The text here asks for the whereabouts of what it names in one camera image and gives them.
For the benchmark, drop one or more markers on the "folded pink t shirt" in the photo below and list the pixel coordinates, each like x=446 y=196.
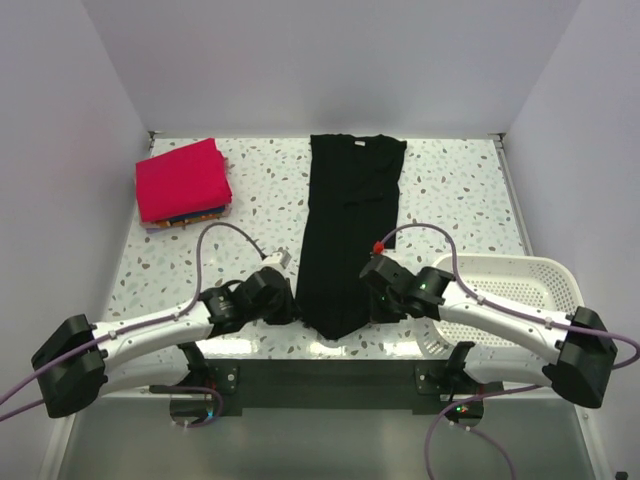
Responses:
x=185 y=180

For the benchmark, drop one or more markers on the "white perforated plastic basket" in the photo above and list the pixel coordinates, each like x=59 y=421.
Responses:
x=533 y=281

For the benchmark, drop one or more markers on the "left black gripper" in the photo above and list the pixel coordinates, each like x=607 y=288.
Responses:
x=287 y=312

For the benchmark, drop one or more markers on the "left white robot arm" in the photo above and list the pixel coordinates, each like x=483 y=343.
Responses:
x=81 y=361

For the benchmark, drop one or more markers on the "black t shirt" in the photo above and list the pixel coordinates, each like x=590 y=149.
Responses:
x=353 y=202

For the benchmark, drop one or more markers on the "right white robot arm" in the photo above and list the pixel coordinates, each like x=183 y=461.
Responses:
x=570 y=352

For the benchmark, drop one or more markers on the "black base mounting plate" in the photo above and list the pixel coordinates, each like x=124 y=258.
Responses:
x=420 y=386

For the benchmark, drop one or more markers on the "folded orange t shirt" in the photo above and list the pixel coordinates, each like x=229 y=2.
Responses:
x=186 y=219

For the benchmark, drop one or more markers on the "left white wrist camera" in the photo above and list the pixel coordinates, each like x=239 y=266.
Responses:
x=278 y=260

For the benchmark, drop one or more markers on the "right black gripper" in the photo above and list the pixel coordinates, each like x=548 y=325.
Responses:
x=377 y=314

